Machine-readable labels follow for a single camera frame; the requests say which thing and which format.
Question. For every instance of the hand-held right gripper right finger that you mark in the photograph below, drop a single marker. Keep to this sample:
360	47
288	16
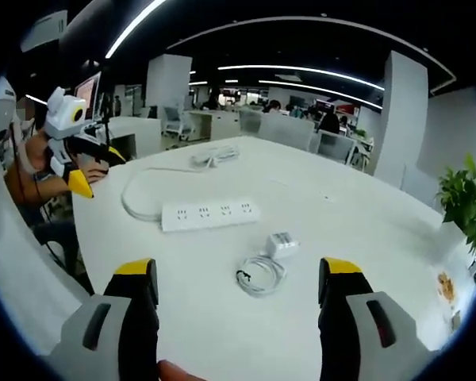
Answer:
341	325

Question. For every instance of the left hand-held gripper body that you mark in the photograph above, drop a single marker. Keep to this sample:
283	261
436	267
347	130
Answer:
63	115

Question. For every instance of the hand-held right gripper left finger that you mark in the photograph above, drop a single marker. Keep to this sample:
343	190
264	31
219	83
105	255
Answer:
137	317

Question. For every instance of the white charger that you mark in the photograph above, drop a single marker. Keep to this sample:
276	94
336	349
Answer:
282	244

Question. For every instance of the white power strip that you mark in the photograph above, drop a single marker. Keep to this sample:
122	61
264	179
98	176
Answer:
210	214

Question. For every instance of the white desk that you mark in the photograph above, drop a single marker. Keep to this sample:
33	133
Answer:
222	337

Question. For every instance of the long ceiling light strip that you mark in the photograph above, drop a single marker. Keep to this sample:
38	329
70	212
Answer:
301	73
133	28

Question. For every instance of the person's left hand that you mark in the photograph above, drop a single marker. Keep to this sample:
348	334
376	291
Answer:
96	175

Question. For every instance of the person's right hand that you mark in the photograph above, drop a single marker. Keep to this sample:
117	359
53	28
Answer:
176	373

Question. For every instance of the computer monitor with red screen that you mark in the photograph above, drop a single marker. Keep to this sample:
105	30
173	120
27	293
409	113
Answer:
88	94

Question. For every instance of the person's dark trousers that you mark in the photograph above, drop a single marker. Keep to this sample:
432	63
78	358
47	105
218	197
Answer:
61	242

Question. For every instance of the white worn device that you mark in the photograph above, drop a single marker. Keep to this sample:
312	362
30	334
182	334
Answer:
0	99

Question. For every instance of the white office chair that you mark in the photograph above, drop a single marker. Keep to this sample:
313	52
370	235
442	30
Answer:
176	119
335	147

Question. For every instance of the orange snack pile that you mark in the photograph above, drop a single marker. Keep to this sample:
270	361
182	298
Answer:
446	287

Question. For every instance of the grey mesh office chair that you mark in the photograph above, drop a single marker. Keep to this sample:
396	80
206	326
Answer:
277	129

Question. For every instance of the green potted plant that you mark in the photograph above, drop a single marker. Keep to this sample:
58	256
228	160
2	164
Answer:
466	198

